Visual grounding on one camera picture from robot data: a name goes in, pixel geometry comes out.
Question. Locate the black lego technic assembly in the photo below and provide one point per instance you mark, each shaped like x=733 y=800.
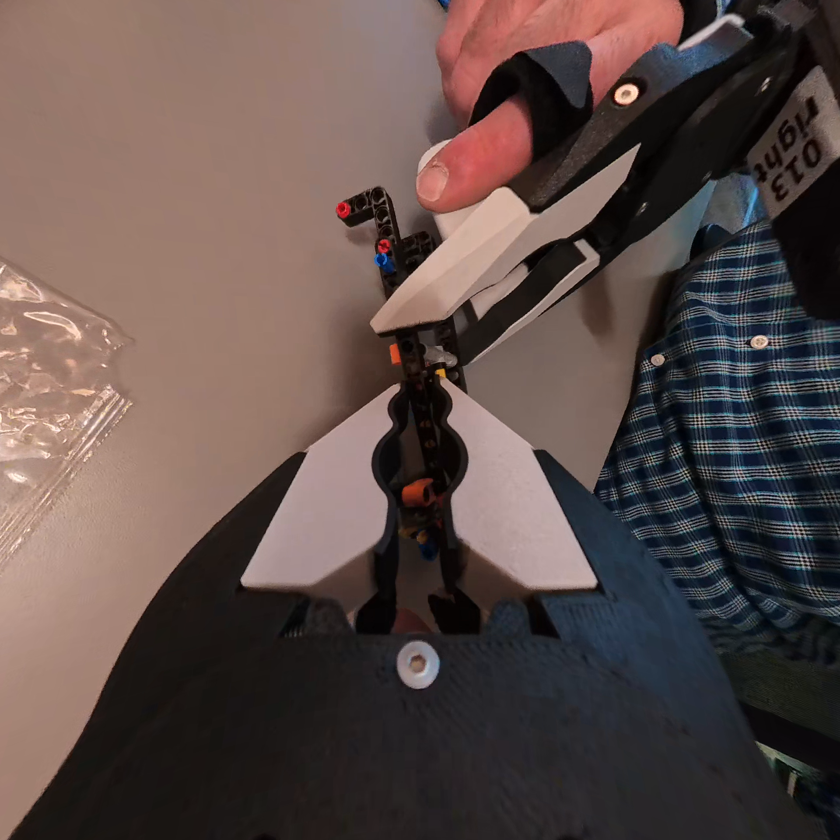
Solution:
x=420 y=420

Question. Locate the clear plastic bag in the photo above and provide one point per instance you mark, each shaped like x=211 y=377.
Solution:
x=46 y=394

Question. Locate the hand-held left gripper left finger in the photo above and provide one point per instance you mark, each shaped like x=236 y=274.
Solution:
x=315 y=518

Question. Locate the blue plaid shirt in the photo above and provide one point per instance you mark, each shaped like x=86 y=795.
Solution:
x=722 y=459

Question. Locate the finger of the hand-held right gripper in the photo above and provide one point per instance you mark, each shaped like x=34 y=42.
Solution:
x=525 y=295
x=472 y=249

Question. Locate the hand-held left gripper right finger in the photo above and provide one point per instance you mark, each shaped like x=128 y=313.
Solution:
x=518 y=518

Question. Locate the person's right hand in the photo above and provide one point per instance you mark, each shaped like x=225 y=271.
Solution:
x=558 y=19

